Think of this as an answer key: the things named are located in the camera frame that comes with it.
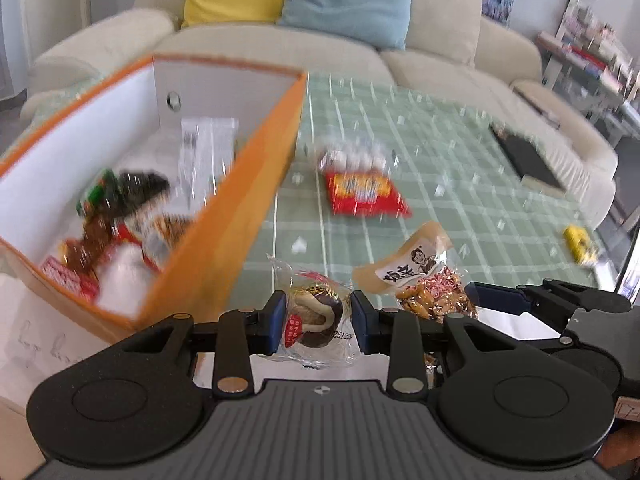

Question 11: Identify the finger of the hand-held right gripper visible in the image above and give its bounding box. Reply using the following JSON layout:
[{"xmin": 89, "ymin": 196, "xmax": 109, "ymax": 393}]
[{"xmin": 465, "ymin": 279, "xmax": 632, "ymax": 317}]

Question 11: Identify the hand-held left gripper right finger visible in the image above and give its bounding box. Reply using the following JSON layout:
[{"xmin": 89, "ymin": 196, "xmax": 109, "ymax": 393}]
[{"xmin": 350, "ymin": 289, "xmax": 522, "ymax": 404}]

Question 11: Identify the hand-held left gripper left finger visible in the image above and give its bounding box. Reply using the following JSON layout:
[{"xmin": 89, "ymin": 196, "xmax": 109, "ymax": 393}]
[{"xmin": 115, "ymin": 291, "xmax": 289, "ymax": 402}]

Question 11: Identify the clear packet with brown pastry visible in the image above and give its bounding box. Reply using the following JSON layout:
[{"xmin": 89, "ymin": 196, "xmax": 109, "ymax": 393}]
[{"xmin": 265, "ymin": 254, "xmax": 363, "ymax": 368}]

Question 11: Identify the clear packet of fried peanuts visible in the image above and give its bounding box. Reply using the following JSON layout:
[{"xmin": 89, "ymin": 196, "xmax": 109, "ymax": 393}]
[{"xmin": 395, "ymin": 266, "xmax": 481, "ymax": 376}]

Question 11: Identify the beige packet with cartoon label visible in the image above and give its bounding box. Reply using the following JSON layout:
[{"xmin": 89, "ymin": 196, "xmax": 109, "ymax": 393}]
[{"xmin": 352, "ymin": 220, "xmax": 453, "ymax": 296}]

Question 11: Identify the orange cardboard box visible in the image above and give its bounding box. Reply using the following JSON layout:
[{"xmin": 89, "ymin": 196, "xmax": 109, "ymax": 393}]
[{"xmin": 0, "ymin": 54, "xmax": 308, "ymax": 343}]

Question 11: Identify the red packet of white candies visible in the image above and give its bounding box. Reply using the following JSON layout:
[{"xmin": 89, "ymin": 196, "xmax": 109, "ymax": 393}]
[{"xmin": 317, "ymin": 140, "xmax": 413, "ymax": 220}]

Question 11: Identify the red packet of brown snack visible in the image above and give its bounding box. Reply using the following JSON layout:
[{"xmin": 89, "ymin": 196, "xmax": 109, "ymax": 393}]
[{"xmin": 40, "ymin": 210, "xmax": 118, "ymax": 306}]

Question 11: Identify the green snack packet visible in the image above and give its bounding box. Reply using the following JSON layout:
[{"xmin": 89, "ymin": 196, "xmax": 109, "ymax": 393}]
[{"xmin": 75, "ymin": 167, "xmax": 121, "ymax": 218}]

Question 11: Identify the person's right forearm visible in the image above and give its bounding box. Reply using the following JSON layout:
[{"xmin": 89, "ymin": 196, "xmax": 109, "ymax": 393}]
[{"xmin": 597, "ymin": 410, "xmax": 640, "ymax": 471}]

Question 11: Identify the yellow snack packet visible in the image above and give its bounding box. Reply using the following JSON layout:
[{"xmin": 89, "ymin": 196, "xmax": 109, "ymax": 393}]
[{"xmin": 562, "ymin": 224, "xmax": 601, "ymax": 266}]

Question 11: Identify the green checked tablecloth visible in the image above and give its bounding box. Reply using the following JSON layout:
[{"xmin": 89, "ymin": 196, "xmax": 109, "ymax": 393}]
[{"xmin": 20, "ymin": 72, "xmax": 623, "ymax": 321}]

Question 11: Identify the black tablet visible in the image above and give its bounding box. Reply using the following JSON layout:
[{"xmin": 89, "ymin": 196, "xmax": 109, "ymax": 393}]
[{"xmin": 489, "ymin": 122, "xmax": 568, "ymax": 192}]

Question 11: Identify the orange and white snack packet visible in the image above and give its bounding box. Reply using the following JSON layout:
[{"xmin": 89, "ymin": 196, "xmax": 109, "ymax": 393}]
[{"xmin": 142, "ymin": 212, "xmax": 196, "ymax": 271}]

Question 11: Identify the red and white snack packet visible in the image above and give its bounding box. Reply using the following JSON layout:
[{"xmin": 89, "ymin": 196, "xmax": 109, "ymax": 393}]
[{"xmin": 97, "ymin": 222, "xmax": 163, "ymax": 311}]

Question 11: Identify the clear plastic packet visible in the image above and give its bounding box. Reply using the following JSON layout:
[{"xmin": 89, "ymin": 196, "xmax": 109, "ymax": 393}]
[{"xmin": 177, "ymin": 117, "xmax": 240, "ymax": 211}]

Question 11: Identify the dark snack packet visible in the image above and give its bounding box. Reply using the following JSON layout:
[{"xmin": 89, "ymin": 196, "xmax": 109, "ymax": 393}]
[{"xmin": 117, "ymin": 170, "xmax": 171, "ymax": 211}]

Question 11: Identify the beige sofa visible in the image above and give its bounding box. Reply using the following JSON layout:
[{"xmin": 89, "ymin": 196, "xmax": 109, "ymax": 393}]
[{"xmin": 20, "ymin": 0, "xmax": 621, "ymax": 231}]

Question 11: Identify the white paper sheet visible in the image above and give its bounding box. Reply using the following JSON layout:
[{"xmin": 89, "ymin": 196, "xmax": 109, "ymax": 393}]
[{"xmin": 0, "ymin": 255, "xmax": 143, "ymax": 416}]

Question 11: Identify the low shelf with books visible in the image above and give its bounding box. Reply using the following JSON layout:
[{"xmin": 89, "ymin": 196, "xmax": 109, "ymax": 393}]
[{"xmin": 536, "ymin": 0, "xmax": 640, "ymax": 111}]

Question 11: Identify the beige cushion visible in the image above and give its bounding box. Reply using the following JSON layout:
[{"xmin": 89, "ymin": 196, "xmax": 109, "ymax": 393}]
[{"xmin": 407, "ymin": 0, "xmax": 485, "ymax": 65}]

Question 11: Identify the light blue cushion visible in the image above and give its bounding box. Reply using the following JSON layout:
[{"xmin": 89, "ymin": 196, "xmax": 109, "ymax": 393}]
[{"xmin": 277, "ymin": 0, "xmax": 413, "ymax": 52}]

